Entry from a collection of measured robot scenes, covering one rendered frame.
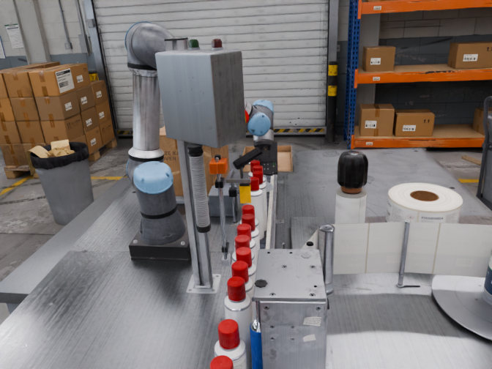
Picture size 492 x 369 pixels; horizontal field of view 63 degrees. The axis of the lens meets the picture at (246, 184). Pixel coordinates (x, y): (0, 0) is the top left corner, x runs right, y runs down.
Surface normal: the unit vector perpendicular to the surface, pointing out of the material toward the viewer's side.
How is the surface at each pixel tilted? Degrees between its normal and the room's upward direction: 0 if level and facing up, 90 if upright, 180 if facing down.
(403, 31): 90
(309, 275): 0
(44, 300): 0
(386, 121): 90
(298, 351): 90
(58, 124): 89
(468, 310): 0
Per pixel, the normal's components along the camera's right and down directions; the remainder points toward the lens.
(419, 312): -0.05, -0.92
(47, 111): -0.09, 0.39
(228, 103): 0.77, 0.21
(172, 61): -0.64, 0.33
